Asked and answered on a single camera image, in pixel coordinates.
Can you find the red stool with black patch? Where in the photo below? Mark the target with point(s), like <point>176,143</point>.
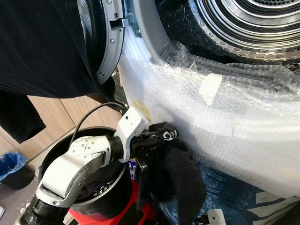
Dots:
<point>112,220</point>

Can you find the steel washer drum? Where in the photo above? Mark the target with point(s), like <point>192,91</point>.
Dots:
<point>243,28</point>

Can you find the black garment with white print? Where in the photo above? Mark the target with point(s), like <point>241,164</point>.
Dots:
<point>178,173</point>

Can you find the grey washer door gasket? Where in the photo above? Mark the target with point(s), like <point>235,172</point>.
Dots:
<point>150,23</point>

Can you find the grey washer door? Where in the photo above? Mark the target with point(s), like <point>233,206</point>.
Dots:
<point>114,47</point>

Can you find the clear bubble wrap sheet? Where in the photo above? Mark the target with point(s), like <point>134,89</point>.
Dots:
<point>225,140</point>

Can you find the black round laundry basket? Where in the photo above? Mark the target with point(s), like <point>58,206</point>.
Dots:
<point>112,192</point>

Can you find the yellow label sticker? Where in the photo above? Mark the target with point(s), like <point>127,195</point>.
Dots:
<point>142,108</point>

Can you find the black bin with blue liner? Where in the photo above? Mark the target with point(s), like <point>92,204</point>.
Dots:
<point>11,164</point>

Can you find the white tape piece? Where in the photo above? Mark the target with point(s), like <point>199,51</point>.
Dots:
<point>210,88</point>

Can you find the large black hanging cloth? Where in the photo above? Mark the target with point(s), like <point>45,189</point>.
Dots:
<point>42,42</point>

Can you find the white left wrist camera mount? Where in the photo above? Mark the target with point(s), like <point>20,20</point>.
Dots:
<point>129,124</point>

